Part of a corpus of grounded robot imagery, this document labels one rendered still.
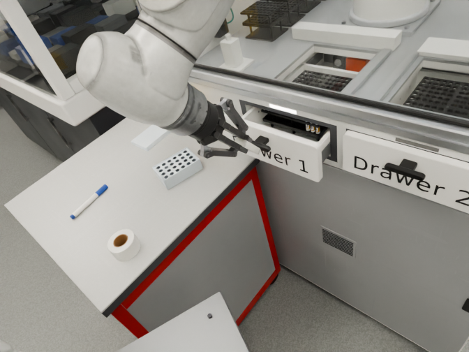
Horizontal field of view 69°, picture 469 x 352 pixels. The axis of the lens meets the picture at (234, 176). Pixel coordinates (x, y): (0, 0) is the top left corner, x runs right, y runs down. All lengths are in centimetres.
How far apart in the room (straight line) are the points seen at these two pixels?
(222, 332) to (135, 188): 58
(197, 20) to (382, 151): 46
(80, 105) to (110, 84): 94
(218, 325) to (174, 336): 8
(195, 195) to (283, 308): 78
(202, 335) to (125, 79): 43
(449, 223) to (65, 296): 173
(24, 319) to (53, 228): 104
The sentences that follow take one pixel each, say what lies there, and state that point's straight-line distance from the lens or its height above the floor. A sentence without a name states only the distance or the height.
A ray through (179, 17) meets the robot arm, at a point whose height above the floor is 128.
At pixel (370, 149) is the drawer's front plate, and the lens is 78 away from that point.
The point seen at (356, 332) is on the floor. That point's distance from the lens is 152.
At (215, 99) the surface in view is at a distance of 103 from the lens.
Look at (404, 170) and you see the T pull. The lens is 73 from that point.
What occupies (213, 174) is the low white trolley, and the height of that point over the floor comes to 76.
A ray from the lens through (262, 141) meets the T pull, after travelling 82.
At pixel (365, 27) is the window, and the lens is 69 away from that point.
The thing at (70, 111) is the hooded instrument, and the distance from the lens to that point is 141.
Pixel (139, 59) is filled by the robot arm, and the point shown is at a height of 125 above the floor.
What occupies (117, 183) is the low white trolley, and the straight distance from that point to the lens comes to 112.
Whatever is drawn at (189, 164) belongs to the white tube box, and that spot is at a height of 80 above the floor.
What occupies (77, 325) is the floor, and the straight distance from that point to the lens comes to 190.
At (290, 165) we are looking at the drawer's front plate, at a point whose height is 84.
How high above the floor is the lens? 142
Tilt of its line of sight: 43 degrees down
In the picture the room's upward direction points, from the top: 17 degrees counter-clockwise
